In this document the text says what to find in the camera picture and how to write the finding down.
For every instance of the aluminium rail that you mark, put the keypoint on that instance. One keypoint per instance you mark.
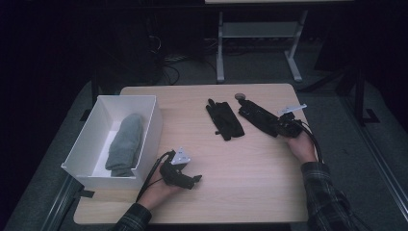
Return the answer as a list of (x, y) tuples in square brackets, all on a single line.
[(378, 150), (59, 205)]

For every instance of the black metal stand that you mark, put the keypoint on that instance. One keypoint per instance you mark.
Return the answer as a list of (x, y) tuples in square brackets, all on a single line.
[(361, 96)]

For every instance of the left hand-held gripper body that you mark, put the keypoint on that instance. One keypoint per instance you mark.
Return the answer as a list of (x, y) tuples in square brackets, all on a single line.
[(173, 173)]

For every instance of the black tape strip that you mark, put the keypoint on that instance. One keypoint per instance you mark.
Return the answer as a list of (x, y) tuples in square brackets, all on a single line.
[(86, 193)]

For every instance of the white cardboard box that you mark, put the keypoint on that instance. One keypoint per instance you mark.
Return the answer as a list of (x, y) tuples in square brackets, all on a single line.
[(93, 134)]

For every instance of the grey mitten with label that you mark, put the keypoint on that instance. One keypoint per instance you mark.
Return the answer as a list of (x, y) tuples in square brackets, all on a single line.
[(126, 141)]

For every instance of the person's left hand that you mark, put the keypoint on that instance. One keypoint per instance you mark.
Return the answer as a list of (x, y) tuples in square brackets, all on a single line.
[(157, 192)]

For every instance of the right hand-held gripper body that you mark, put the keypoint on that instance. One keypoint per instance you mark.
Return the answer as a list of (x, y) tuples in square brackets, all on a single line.
[(290, 126)]

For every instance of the grey metal table frame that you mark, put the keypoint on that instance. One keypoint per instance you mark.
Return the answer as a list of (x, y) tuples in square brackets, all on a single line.
[(260, 30)]

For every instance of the small round dark disc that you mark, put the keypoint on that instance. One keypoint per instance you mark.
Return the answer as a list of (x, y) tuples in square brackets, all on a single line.
[(240, 96)]

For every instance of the long black glove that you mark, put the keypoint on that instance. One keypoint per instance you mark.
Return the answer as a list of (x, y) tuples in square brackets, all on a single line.
[(256, 115)]

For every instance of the person's right hand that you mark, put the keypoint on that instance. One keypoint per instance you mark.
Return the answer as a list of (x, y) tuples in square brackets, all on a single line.
[(303, 147)]

